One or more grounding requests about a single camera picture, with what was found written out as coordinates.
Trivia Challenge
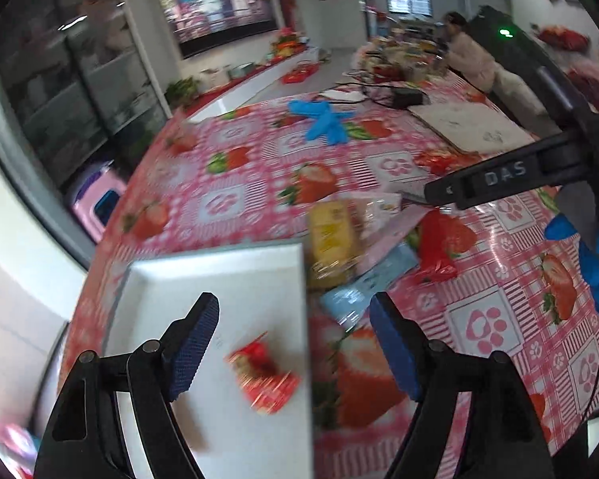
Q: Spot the white rectangular tray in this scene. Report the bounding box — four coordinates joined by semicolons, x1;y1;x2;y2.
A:
103;240;313;478

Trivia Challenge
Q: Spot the glass display cabinet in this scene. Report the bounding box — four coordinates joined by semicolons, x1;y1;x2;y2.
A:
0;0;166;189

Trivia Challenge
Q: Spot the small red packet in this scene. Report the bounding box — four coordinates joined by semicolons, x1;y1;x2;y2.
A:
413;149;482;176

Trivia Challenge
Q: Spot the red candy packet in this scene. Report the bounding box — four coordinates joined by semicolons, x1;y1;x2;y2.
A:
226;332;301;415

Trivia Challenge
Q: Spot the right hand blue glove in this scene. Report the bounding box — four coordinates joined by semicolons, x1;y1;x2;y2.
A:
544;213;599;314

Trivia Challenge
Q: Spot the strawberry pattern tablecloth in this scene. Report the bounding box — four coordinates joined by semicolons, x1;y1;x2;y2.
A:
62;94;599;478

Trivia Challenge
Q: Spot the pink white cranberry packet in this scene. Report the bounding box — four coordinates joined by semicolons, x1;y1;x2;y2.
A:
347;192;430;276

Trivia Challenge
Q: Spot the long red snack packet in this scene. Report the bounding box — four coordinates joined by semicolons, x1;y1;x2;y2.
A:
415;209;477;283

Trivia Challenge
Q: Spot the green potted plant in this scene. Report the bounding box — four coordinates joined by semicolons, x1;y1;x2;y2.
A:
164;77;200;110

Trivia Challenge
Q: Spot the light blue snack packet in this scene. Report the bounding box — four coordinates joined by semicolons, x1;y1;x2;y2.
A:
319;242;419;331

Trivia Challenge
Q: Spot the wall television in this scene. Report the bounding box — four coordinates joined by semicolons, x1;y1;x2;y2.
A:
159;0;278;58

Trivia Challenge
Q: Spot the white foam board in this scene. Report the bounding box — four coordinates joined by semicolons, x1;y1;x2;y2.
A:
409;103;534;154

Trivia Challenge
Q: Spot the yellow cracker packet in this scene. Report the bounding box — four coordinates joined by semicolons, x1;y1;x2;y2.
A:
308;200;359;290

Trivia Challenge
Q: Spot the pink plastic stool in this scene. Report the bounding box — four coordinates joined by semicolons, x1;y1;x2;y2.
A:
67;161;126;243

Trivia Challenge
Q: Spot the black power adapter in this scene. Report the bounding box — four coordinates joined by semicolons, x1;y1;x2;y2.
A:
391;87;427;109

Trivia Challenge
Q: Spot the pair of blue gloves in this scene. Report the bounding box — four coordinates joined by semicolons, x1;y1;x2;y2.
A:
288;101;355;146

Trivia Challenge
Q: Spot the person in pink coat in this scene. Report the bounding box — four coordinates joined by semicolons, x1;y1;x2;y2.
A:
442;11;559;139

